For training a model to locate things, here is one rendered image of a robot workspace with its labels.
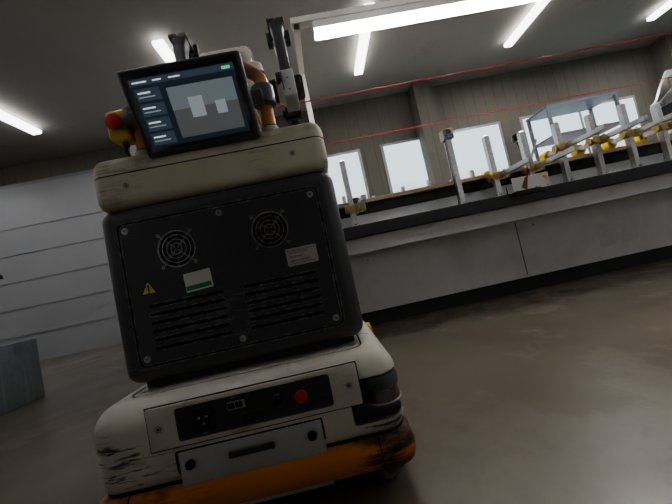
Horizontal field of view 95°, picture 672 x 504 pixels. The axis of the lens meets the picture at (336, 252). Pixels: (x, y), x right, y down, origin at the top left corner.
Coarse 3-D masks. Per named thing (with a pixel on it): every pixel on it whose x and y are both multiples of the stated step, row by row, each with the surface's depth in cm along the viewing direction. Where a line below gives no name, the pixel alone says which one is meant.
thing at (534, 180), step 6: (534, 174) 208; (540, 174) 208; (546, 174) 208; (516, 180) 207; (522, 180) 207; (528, 180) 208; (534, 180) 208; (540, 180) 208; (546, 180) 208; (516, 186) 207; (528, 186) 207; (534, 186) 207; (540, 186) 208
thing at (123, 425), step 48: (192, 384) 65; (240, 384) 61; (384, 384) 61; (96, 432) 59; (144, 432) 58; (288, 432) 60; (336, 432) 60; (384, 432) 61; (144, 480) 58; (192, 480) 58; (240, 480) 58; (288, 480) 58; (336, 480) 62
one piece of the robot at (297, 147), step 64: (128, 192) 69; (192, 192) 71; (256, 192) 70; (320, 192) 71; (128, 256) 68; (192, 256) 68; (256, 256) 69; (320, 256) 70; (128, 320) 67; (192, 320) 68; (256, 320) 68; (320, 320) 69
